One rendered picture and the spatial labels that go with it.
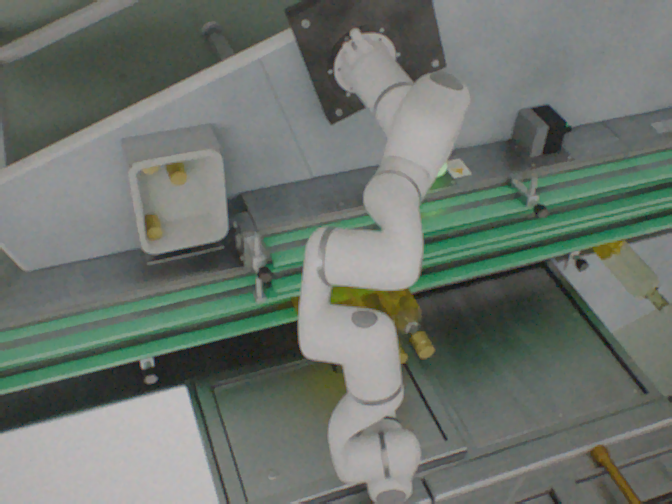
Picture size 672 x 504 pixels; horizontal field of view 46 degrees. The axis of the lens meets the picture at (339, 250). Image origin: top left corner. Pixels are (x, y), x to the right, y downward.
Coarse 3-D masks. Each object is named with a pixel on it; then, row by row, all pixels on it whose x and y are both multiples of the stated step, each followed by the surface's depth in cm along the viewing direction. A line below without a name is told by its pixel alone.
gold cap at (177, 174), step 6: (174, 162) 151; (180, 162) 152; (168, 168) 151; (174, 168) 150; (180, 168) 150; (168, 174) 151; (174, 174) 149; (180, 174) 150; (186, 174) 150; (174, 180) 150; (180, 180) 151; (186, 180) 151
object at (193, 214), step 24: (192, 168) 155; (216, 168) 149; (144, 192) 155; (168, 192) 157; (192, 192) 159; (216, 192) 155; (168, 216) 161; (192, 216) 163; (216, 216) 161; (144, 240) 153; (168, 240) 158; (192, 240) 159; (216, 240) 160
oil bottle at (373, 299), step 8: (352, 288) 164; (360, 288) 164; (360, 296) 162; (368, 296) 162; (376, 296) 162; (360, 304) 161; (368, 304) 161; (376, 304) 161; (384, 304) 161; (384, 312) 159; (392, 312) 159; (392, 320) 158
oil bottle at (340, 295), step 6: (336, 288) 163; (342, 288) 163; (348, 288) 163; (336, 294) 162; (342, 294) 162; (348, 294) 162; (354, 294) 162; (330, 300) 161; (336, 300) 161; (342, 300) 161; (348, 300) 161; (354, 300) 161; (354, 306) 160; (360, 306) 160
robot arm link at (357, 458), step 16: (400, 384) 118; (352, 400) 118; (384, 400) 116; (400, 400) 119; (336, 416) 123; (352, 416) 119; (368, 416) 118; (336, 432) 122; (352, 432) 120; (336, 448) 122; (352, 448) 127; (368, 448) 126; (336, 464) 125; (352, 464) 126; (368, 464) 126; (352, 480) 127; (368, 480) 127
